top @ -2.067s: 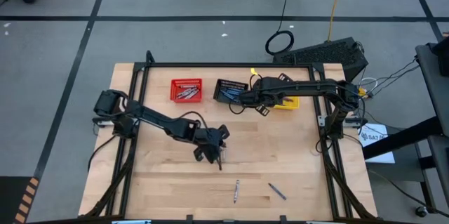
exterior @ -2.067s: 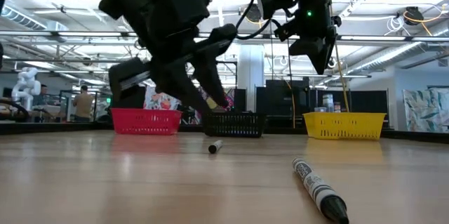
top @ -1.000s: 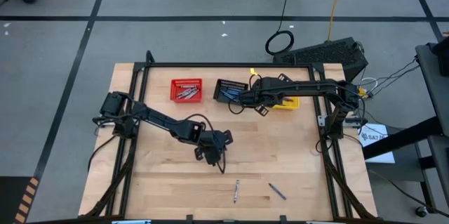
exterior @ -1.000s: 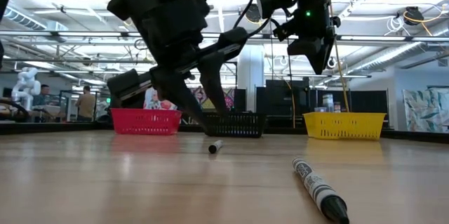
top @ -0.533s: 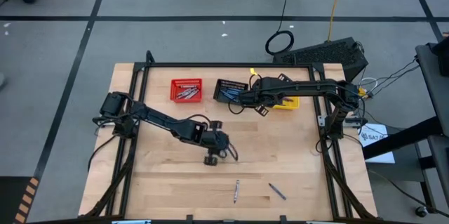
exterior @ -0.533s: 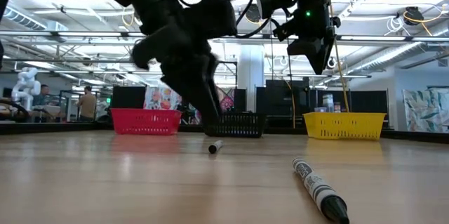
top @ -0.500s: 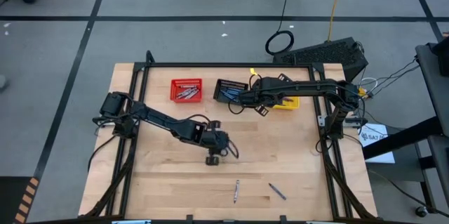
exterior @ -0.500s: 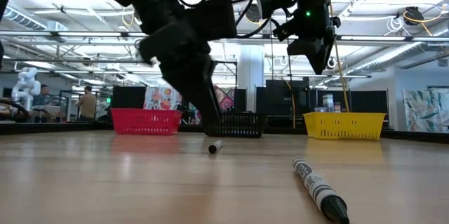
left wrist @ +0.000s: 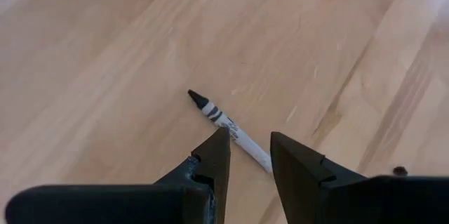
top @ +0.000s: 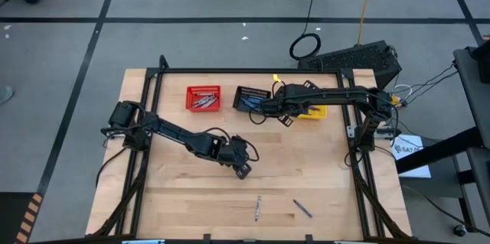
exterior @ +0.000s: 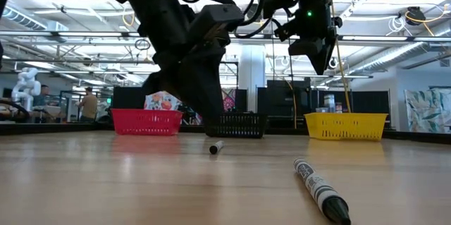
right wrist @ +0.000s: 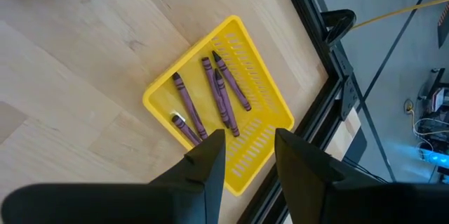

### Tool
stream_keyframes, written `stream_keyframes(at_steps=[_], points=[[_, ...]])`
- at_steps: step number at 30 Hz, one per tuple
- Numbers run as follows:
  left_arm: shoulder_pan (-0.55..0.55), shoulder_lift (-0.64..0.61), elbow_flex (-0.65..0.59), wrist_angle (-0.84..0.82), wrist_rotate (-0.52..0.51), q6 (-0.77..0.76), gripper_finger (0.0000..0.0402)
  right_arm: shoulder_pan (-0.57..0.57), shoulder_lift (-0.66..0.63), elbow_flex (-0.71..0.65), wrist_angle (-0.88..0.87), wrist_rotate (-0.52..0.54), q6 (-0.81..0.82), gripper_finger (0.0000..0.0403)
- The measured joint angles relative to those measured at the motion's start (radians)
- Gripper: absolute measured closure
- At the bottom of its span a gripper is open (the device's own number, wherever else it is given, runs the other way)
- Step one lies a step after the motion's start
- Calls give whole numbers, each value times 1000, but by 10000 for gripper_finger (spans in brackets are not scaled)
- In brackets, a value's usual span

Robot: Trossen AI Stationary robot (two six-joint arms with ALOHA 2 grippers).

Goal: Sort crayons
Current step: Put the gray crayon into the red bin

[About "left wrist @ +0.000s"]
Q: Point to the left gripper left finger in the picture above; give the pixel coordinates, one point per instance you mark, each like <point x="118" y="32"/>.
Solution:
<point x="196" y="199"/>

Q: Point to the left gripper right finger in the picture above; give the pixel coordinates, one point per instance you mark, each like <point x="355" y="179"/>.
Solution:
<point x="315" y="189"/>

